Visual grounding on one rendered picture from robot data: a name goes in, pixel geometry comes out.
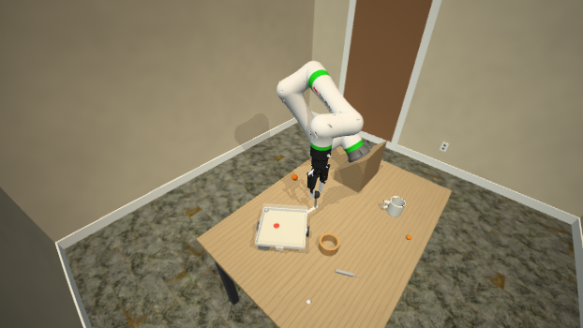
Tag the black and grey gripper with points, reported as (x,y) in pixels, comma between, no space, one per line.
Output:
(312,177)

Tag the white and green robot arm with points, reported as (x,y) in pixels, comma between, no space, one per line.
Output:
(325,132)

